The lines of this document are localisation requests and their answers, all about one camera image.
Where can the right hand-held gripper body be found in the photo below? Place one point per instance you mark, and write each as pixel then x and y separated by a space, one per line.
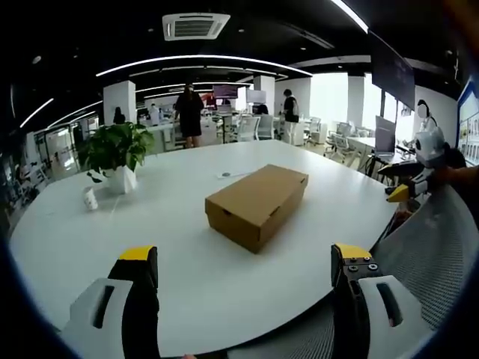
pixel 430 147

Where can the long ceiling light strip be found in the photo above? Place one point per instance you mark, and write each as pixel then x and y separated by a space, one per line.
pixel 202 60

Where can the computer monitor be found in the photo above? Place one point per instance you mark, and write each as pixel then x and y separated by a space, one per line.
pixel 225 92
pixel 256 96

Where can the green potted plant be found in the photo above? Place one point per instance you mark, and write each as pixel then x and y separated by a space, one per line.
pixel 118 153

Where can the ceiling air conditioner unit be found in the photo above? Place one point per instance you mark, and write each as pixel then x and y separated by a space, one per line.
pixel 195 27

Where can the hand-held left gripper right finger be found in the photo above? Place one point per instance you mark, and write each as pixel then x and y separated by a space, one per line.
pixel 374 299

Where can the brown cardboard shoe box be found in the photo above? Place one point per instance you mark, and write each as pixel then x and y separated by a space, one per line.
pixel 254 203

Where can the grey mesh office chair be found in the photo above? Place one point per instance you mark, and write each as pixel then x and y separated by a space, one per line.
pixel 430 254

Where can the wall poster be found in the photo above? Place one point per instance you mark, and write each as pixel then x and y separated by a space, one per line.
pixel 469 123

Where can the white office chair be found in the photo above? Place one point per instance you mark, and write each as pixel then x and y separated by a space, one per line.
pixel 266 126
pixel 340 144
pixel 249 129

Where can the dark standing sign board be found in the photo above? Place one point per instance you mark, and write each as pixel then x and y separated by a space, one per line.
pixel 385 134

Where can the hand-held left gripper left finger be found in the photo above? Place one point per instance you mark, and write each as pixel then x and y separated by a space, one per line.
pixel 112 299

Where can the hanging dark display screen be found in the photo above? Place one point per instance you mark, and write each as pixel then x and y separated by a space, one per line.
pixel 393 71

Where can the white paper cup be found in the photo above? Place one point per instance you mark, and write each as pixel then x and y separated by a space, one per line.
pixel 90 199

